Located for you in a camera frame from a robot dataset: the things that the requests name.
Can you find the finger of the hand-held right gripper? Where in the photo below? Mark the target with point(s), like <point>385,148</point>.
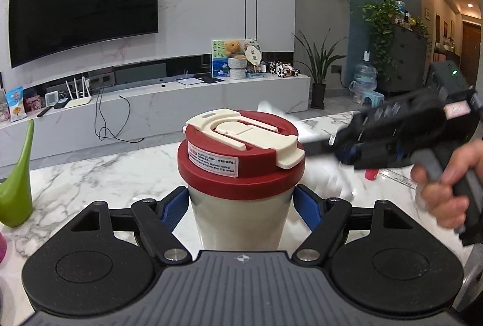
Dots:
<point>349,156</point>
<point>354,130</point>

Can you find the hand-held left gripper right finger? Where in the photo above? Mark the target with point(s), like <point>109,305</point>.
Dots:
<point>307,207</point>

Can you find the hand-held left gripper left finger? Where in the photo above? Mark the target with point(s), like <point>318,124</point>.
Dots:
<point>175,207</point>

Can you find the white cleaning cloth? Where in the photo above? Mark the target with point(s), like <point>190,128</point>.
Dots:
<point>320,175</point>

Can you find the white cup with red lid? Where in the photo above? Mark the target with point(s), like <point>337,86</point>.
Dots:
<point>234,198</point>

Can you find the person's right hand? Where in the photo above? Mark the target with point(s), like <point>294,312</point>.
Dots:
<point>466,160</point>

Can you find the small pink bottle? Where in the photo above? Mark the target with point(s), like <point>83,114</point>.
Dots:
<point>371,174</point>

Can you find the small teal stool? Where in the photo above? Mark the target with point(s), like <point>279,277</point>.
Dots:
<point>373,99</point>

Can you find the clear ruler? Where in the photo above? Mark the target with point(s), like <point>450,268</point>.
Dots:
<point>396,177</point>

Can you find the blue water jug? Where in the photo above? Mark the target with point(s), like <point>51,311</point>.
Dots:
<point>364,79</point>

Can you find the grey sideboard cabinet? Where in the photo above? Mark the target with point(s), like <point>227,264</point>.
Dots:
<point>405,58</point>

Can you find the long-leaved potted plant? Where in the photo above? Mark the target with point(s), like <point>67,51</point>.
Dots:
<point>319,62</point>

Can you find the black and white plush toys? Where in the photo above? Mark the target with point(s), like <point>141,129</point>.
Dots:
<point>281,69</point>

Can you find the white marble television cabinet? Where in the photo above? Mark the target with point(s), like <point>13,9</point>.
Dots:
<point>181,107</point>

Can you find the trailing pothos plant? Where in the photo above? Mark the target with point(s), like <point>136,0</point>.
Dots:
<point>379,24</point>

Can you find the white notebook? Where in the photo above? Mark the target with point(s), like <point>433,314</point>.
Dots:
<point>190,81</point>

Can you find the round paper fan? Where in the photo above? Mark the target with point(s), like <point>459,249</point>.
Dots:
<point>253,49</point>

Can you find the black tablet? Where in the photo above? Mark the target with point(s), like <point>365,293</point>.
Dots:
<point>211,79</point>

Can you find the grey flat media unit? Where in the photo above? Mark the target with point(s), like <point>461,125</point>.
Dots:
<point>139,74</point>

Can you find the white router with antennas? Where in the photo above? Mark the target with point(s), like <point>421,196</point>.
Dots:
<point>79,100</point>

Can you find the brown teddy bear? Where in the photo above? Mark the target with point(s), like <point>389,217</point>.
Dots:
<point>234,49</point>

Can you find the green and blue flower painting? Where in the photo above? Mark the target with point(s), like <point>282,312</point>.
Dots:
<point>219,62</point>

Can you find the small black box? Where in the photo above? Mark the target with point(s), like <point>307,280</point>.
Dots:
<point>61,103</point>

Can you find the green watering can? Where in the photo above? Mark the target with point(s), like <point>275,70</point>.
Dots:
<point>17,194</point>

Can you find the black remote control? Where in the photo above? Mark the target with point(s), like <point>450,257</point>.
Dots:
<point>43,112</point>

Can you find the small white display device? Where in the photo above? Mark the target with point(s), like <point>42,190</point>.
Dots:
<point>51,99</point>

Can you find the pink snack box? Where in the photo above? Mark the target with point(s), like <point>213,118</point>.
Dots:
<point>32,103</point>

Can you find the pink cup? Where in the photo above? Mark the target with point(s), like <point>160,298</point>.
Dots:
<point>2,248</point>

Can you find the blue snack bag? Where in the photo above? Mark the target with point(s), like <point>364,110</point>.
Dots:
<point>17,103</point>

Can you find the pale snack bag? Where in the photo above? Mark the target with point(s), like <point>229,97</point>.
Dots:
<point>3,107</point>

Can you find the black wall television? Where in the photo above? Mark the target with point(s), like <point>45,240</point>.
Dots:
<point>83,5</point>

